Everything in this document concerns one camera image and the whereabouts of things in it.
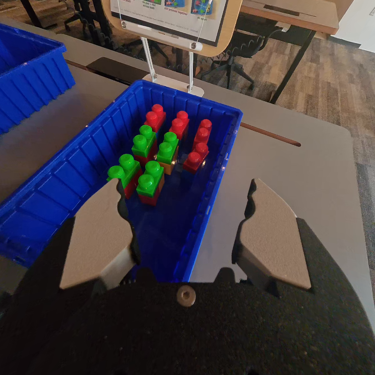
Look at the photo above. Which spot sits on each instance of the grey flat pad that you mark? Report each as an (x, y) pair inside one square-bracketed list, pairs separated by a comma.
[(175, 32)]

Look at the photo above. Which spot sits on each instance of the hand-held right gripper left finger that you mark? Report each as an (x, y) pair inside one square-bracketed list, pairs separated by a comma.
[(96, 234)]

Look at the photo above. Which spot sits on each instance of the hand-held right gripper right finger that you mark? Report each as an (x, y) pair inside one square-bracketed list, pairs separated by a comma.
[(275, 237)]

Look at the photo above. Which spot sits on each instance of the black rectangular pad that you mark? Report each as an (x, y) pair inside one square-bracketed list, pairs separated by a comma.
[(114, 70)]

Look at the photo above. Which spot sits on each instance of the blue ribbed plastic bin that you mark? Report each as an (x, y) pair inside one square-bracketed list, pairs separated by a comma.
[(73, 181), (29, 88)]

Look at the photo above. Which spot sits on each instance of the wooden desk with black legs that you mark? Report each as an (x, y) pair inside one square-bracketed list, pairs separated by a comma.
[(293, 20)]

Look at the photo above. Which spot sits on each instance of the black office chair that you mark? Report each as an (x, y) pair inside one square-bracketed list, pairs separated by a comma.
[(93, 26), (249, 44)]

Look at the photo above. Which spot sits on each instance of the cluster of building blocks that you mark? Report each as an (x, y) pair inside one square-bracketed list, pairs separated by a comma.
[(146, 178)]

